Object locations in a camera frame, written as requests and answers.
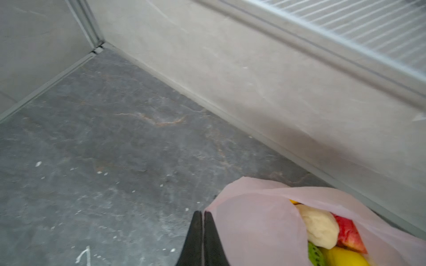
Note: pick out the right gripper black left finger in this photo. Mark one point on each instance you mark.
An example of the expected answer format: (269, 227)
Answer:
(192, 251)

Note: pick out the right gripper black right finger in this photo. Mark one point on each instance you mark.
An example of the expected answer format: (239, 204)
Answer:
(214, 254)

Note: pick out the pink plastic bag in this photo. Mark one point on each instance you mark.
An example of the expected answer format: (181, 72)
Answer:
(259, 225)

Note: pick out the green fake kiwi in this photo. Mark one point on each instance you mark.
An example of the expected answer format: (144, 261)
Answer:
(315, 255)

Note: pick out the cream fake fruit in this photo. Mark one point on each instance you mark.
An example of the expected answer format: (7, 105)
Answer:
(321, 226)

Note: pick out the yellow fake lemon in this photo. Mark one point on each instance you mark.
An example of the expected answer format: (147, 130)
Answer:
(341, 257)

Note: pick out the red fake apple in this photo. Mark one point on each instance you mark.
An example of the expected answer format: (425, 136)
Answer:
(349, 236)

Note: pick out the white wire mesh basket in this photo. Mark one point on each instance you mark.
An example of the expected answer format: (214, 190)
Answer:
(391, 32)

